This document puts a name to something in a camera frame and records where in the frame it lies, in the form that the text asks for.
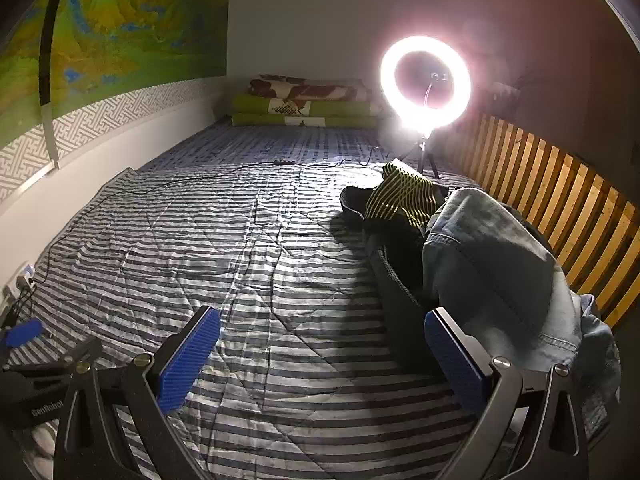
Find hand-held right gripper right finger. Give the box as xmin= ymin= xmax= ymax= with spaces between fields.
xmin=424 ymin=307 xmax=591 ymax=480

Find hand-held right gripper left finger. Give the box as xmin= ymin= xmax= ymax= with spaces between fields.
xmin=52 ymin=305 xmax=222 ymax=480

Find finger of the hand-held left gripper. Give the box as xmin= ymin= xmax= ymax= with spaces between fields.
xmin=2 ymin=319 xmax=51 ymax=350
xmin=10 ymin=336 xmax=103 ymax=378

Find blue denim jacket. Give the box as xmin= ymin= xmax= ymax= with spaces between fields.
xmin=422 ymin=187 xmax=621 ymax=441

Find grey striped blanket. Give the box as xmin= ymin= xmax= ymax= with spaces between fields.
xmin=10 ymin=166 xmax=501 ymax=480

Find dark pants with white stitching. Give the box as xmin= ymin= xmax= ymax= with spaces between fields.
xmin=362 ymin=217 xmax=441 ymax=376

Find yellow black striped garment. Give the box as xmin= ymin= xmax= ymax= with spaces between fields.
xmin=365 ymin=159 xmax=449 ymax=233

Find black tripod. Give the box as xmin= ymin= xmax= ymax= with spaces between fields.
xmin=417 ymin=132 xmax=442 ymax=180

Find blue checked bedsheet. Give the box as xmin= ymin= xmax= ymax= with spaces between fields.
xmin=135 ymin=122 xmax=483 ymax=192

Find black and white strip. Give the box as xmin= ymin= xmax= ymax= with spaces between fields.
xmin=39 ymin=0 xmax=69 ymax=170

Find phone holder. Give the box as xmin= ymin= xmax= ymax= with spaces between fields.
xmin=425 ymin=71 xmax=449 ymax=111

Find white wall socket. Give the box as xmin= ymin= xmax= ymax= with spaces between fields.
xmin=5 ymin=262 xmax=39 ymax=294

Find wooden slatted bed rail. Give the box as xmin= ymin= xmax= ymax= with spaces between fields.
xmin=445 ymin=112 xmax=640 ymax=332

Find black cable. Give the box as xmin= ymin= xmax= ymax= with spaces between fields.
xmin=37 ymin=145 xmax=422 ymax=286

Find ring light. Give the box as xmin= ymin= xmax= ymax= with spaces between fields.
xmin=380 ymin=35 xmax=472 ymax=134

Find green yellow wall poster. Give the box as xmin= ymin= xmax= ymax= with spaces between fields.
xmin=0 ymin=0 xmax=236 ymax=153

